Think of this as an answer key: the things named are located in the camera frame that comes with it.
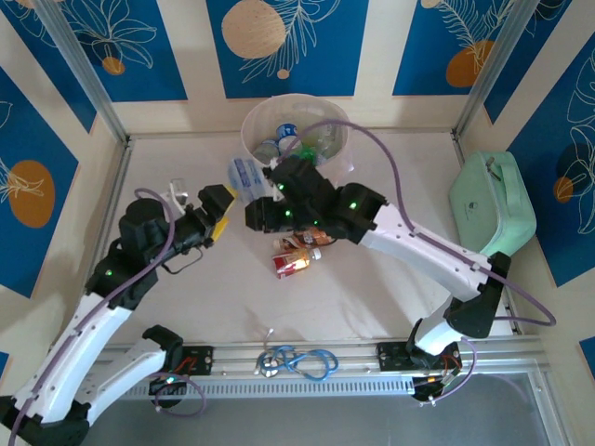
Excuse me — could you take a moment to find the mint green zip case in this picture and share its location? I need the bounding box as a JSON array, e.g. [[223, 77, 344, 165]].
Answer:
[[447, 151, 538, 259]]

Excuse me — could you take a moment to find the small clear bottle blue label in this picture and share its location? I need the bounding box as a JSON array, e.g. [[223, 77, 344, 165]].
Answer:
[[254, 140, 281, 163]]

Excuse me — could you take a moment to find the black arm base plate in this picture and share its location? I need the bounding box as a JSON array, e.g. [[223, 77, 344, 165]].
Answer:
[[179, 345, 216, 377], [375, 341, 462, 374]]

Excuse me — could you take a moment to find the grey slotted cable duct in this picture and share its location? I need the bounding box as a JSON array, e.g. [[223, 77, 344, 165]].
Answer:
[[121, 378, 416, 401]]

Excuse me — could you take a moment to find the white plastic bin with liner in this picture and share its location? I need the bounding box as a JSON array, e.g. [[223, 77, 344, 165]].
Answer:
[[240, 92, 357, 174]]

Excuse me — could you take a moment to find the crushed clear bottle blue cap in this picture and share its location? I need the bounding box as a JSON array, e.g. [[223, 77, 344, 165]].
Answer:
[[226, 156, 267, 206]]

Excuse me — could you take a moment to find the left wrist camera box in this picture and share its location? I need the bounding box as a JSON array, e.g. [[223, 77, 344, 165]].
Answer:
[[167, 178, 192, 208]]

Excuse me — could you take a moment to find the small black circuit board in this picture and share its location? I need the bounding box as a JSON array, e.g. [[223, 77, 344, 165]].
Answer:
[[411, 374, 456, 406], [148, 373, 190, 397]]

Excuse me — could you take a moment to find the red orange label bottle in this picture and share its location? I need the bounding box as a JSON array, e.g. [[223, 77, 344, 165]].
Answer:
[[271, 246, 324, 282]]

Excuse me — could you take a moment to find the blue coiled cable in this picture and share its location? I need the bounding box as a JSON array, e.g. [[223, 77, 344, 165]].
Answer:
[[257, 346, 339, 383]]

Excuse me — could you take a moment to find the thin black cable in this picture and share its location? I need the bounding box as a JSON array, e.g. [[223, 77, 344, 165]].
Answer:
[[161, 244, 206, 276]]

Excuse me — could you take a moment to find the clear bottle green cap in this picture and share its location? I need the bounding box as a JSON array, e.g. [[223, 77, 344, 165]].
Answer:
[[301, 124, 343, 157]]

